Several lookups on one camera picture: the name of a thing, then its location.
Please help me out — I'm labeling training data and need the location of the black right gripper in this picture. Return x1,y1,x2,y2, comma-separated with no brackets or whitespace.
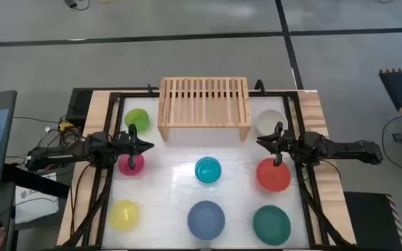
256,121,306,167

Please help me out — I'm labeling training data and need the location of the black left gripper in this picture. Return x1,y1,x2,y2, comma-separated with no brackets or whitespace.
117,123,155,171

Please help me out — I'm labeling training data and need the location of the white bowl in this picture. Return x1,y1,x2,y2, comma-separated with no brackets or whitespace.
255,109,289,137

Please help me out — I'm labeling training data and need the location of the light green bowl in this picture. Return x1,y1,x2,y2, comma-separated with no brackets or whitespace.
124,107,151,134

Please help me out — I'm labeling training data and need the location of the red bowl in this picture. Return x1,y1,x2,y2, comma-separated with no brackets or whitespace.
255,158,292,193

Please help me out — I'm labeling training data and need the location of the yellow bowl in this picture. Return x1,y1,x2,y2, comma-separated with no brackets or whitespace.
108,199,141,232

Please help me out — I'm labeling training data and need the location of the dark green bowl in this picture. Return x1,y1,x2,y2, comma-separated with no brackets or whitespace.
252,204,292,247

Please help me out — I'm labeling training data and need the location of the blue bowl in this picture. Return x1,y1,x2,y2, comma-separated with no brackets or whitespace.
186,200,226,241

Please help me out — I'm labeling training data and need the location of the slatted wooden shelf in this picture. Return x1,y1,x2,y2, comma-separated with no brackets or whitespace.
157,76,253,142

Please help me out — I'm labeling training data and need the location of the black box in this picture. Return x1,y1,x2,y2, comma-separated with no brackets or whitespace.
66,87,94,128

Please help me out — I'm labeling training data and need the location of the yellow connector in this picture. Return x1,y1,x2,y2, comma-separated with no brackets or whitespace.
58,120,75,132

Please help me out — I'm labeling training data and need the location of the black flat bar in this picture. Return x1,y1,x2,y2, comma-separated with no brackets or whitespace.
1,163,71,199

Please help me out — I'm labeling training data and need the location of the white paper sheet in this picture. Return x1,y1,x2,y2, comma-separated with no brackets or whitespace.
14,172,70,224

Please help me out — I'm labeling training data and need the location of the black metal table frame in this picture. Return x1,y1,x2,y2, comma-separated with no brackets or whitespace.
63,89,355,250

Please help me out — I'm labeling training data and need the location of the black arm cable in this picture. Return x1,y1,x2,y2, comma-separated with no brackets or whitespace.
67,162,96,245

